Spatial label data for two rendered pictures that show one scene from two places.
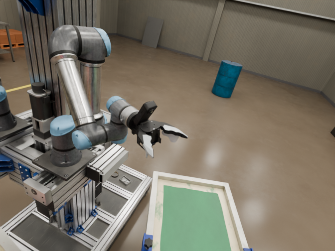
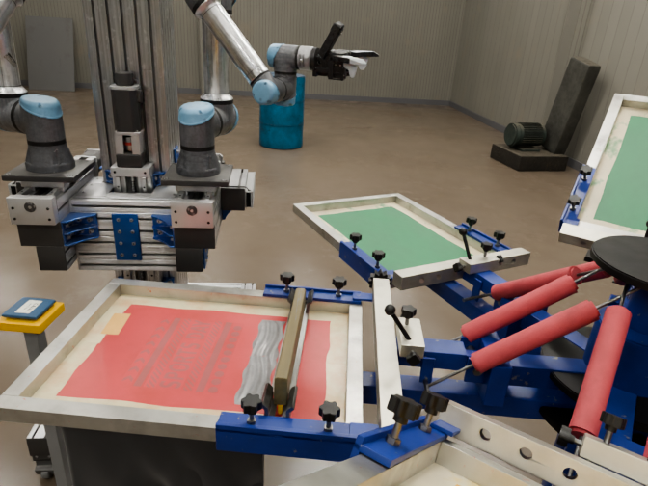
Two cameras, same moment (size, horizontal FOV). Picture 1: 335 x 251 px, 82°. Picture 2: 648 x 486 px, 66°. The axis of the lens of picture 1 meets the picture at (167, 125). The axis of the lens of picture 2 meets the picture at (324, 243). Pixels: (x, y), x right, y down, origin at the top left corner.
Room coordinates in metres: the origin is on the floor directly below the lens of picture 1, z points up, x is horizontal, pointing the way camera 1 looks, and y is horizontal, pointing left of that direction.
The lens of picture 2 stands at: (-1.01, 0.72, 1.77)
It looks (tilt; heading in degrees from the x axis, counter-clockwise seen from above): 24 degrees down; 337
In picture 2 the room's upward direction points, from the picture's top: 4 degrees clockwise
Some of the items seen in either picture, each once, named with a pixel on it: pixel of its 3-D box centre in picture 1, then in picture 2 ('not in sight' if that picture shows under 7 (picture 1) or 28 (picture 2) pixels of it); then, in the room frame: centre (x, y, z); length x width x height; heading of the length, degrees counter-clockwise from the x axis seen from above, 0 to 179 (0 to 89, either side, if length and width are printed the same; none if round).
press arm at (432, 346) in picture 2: not in sight; (429, 353); (-0.14, 0.05, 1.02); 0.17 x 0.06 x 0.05; 65
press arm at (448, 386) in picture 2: not in sight; (374, 388); (-0.08, 0.16, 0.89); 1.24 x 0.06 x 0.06; 65
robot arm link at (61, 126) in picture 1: (66, 131); (198, 123); (0.75, 0.48, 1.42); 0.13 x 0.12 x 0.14; 140
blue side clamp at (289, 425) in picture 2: not in sight; (288, 435); (-0.26, 0.46, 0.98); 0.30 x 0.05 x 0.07; 65
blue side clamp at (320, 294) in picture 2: not in sight; (311, 301); (0.25, 0.23, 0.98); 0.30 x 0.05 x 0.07; 65
